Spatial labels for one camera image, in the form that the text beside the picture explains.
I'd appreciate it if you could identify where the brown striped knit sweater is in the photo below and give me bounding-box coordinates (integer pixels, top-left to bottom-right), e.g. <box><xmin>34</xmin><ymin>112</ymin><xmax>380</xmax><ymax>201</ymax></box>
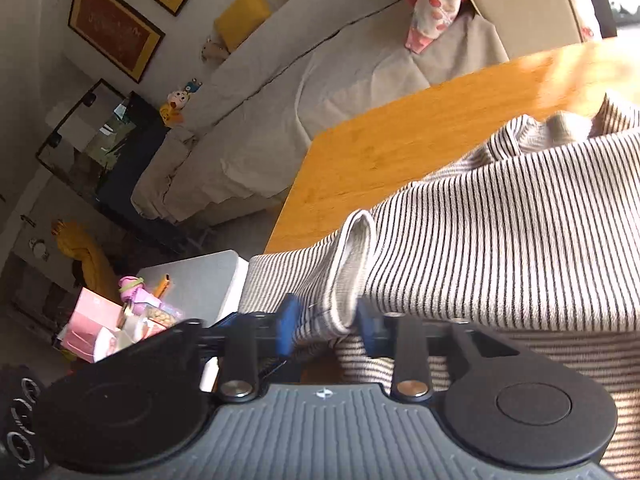
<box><xmin>240</xmin><ymin>94</ymin><xmax>639</xmax><ymax>479</ymax></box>

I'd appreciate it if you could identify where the grey white storage box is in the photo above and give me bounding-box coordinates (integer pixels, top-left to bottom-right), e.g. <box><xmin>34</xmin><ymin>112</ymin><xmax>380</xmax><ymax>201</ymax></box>
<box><xmin>138</xmin><ymin>250</ymin><xmax>248</xmax><ymax>325</ymax></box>

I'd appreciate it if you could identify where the pink boxes clutter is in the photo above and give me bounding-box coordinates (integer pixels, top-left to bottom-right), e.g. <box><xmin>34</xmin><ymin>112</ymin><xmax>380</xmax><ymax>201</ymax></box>
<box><xmin>56</xmin><ymin>274</ymin><xmax>183</xmax><ymax>363</ymax></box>

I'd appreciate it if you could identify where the yellow plush toy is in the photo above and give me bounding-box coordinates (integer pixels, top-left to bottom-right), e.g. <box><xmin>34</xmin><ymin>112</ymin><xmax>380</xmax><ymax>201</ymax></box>
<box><xmin>51</xmin><ymin>220</ymin><xmax>120</xmax><ymax>304</ymax></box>

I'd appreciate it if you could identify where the cartoon plush toy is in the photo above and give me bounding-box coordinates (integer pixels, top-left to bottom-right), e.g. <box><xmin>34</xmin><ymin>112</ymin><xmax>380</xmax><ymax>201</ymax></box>
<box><xmin>158</xmin><ymin>78</ymin><xmax>202</xmax><ymax>127</ymax></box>

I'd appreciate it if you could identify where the beige covered sofa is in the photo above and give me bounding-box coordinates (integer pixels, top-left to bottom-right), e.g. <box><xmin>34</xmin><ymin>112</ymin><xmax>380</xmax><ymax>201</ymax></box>
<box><xmin>130</xmin><ymin>0</ymin><xmax>582</xmax><ymax>223</ymax></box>

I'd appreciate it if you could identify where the yellow cushion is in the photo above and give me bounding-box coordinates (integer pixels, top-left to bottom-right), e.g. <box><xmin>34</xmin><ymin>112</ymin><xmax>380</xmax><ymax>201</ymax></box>
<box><xmin>214</xmin><ymin>0</ymin><xmax>271</xmax><ymax>52</ymax></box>

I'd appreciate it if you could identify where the red framed wall picture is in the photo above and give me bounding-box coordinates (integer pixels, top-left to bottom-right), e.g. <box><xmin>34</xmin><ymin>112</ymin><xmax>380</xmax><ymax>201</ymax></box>
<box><xmin>67</xmin><ymin>0</ymin><xmax>165</xmax><ymax>84</ymax></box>

